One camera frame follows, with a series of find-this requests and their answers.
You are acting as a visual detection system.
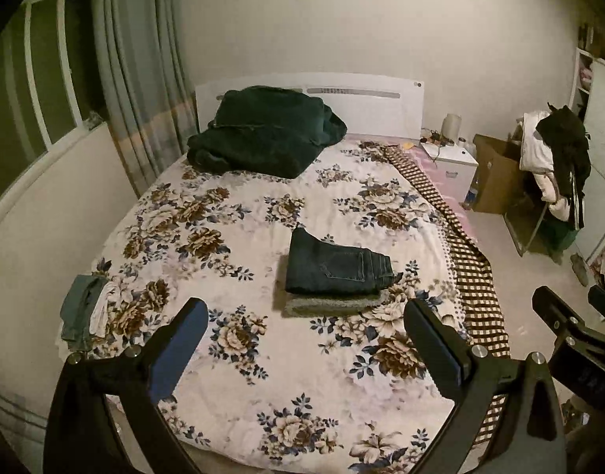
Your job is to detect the dark green folded blanket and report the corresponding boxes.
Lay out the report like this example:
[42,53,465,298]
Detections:
[187,86,348,179]

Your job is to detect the white wardrobe shelf unit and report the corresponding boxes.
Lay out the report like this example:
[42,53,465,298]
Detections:
[570,48,605,274]

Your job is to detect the white framed window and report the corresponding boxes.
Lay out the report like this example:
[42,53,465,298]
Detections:
[0,0,105,201]

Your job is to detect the white bedside table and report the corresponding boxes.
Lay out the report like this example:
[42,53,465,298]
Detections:
[421,142,478,203]

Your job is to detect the white floral fleece blanket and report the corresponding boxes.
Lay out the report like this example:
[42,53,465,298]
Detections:
[89,141,475,473]

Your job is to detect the clothes pile on chair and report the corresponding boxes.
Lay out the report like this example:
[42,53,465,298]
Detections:
[519,106,592,256]

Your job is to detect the dark blue denim jeans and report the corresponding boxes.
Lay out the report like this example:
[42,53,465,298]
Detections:
[286,227,402,297]

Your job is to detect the white bed headboard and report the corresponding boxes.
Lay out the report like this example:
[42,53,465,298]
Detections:
[194,73,425,141]

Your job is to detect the grey folded knit garment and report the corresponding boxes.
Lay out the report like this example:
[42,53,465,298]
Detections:
[272,254,398,318]

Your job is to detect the white jug on nightstand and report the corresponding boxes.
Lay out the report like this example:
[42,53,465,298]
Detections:
[441,113,462,142]

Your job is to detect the green striped curtain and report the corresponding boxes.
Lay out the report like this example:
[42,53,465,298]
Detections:
[92,0,199,195]

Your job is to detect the brown cardboard box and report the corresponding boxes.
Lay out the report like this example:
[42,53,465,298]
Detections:
[473,134,523,215]

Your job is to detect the small green and white clothes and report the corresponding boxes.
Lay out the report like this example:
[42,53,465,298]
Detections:
[59,275,117,352]

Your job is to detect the brown checkered bed sheet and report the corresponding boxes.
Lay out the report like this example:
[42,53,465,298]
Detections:
[383,143,513,448]

